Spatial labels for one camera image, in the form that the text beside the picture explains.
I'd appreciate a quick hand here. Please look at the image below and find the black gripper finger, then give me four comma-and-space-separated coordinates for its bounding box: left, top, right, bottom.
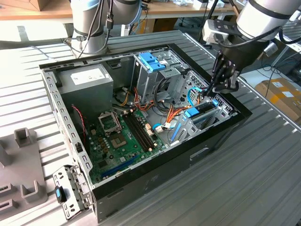
203, 50, 236, 96
211, 71, 240, 95

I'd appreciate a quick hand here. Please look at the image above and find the coloured power wire black plug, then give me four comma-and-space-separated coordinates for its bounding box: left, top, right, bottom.
197, 87, 210, 105

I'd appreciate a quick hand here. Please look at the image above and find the blue data wire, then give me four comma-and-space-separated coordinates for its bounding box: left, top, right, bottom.
187, 86, 208, 108

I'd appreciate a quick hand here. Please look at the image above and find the hard disk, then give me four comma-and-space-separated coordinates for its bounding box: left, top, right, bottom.
169, 99, 219, 143

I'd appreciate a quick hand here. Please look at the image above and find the metal disk bay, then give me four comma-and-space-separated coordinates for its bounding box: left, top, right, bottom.
168, 100, 238, 146

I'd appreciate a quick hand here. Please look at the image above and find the black tripod stand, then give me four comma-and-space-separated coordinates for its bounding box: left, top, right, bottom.
197, 0, 219, 47

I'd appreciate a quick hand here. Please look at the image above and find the cardboard box with labels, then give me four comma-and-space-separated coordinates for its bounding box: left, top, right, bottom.
255, 79, 301, 122

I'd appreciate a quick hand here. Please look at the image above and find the long wooden desk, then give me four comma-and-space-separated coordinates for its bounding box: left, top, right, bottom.
0, 0, 243, 45

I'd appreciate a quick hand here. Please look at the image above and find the blue plastic drive latch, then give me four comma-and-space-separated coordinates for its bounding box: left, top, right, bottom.
138, 52, 167, 73

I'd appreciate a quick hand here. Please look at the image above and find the cardboard box under desk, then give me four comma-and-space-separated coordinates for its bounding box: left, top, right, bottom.
142, 18, 178, 33

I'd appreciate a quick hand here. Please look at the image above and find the metal drive cage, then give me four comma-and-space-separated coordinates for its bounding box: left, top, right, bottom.
130, 48, 190, 105

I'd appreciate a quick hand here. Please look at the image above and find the black RAM slot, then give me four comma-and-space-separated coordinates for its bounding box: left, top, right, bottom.
128, 113, 154, 150
131, 112, 157, 149
123, 114, 149, 153
126, 113, 152, 152

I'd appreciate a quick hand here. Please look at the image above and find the black open PC case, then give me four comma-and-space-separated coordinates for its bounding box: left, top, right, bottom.
39, 43, 253, 224

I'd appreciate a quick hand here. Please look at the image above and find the CPU socket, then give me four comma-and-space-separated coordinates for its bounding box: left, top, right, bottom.
110, 132, 129, 149

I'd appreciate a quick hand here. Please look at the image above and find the green motherboard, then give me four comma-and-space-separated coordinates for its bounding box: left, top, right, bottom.
88, 109, 170, 186

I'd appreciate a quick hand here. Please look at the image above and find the blue expansion slot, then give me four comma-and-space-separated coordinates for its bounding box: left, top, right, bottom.
101, 153, 139, 179

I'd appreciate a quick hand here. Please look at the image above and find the grey power supply unit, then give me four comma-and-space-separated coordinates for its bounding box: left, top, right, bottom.
57, 63, 114, 123

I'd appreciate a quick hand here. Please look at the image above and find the grey parts rack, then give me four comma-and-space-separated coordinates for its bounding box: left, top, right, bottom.
0, 127, 49, 214

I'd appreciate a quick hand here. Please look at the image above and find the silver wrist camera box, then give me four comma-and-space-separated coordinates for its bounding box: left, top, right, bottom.
202, 19, 230, 43

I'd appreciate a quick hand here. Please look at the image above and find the metal slat shelf frame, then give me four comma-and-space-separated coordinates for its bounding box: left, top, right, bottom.
270, 14, 301, 69

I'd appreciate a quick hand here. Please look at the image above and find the orange wire bundle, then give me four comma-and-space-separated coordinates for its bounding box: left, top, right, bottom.
133, 86, 191, 129

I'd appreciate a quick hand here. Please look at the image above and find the white plug with blue wire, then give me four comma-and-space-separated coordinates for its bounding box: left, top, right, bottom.
151, 123, 166, 134

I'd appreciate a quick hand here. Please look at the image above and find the yellow black wire bundle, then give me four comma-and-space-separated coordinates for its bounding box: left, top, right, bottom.
119, 90, 131, 106

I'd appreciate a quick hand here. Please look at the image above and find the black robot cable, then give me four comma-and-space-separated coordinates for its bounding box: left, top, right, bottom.
76, 0, 115, 59

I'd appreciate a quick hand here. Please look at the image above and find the metal socket cover frame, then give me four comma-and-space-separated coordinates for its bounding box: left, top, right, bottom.
97, 111, 122, 137

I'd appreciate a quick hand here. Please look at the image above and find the red black fan wire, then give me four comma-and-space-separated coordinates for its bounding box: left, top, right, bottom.
71, 105, 87, 142

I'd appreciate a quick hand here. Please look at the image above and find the hinged metal slot bracket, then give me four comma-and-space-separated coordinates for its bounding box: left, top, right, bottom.
52, 164, 93, 221

